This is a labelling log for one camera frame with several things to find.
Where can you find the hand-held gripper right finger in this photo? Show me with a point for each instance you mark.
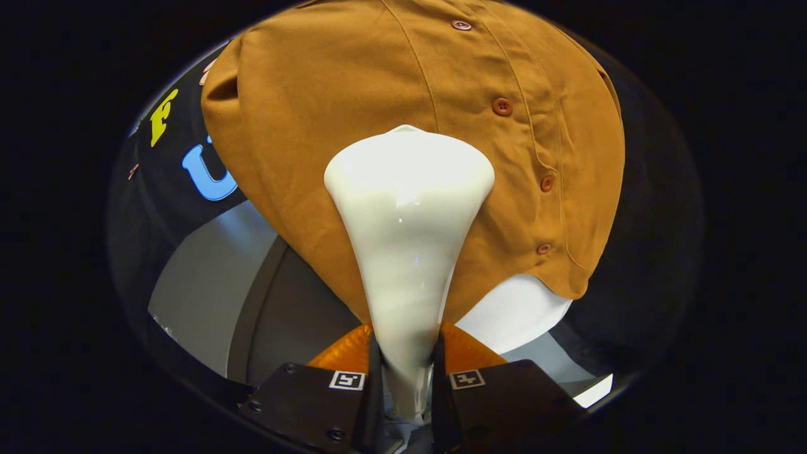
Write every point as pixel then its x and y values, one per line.
pixel 504 407

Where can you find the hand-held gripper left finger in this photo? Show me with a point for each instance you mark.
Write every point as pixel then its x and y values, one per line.
pixel 309 407

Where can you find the orange button shirt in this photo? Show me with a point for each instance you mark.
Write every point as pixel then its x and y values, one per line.
pixel 315 94

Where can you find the white flat panel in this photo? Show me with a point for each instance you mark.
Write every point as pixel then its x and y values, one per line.
pixel 517 315

